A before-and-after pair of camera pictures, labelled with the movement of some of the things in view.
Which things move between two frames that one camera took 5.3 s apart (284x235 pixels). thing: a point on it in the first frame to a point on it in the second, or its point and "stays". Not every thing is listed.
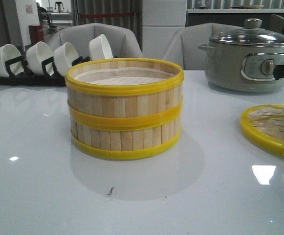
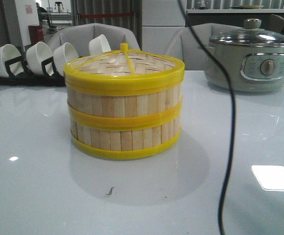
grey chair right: [184, 48] stays
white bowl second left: [37, 52] stays
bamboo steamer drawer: [123, 93] stays
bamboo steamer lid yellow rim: [273, 127] to [124, 73]
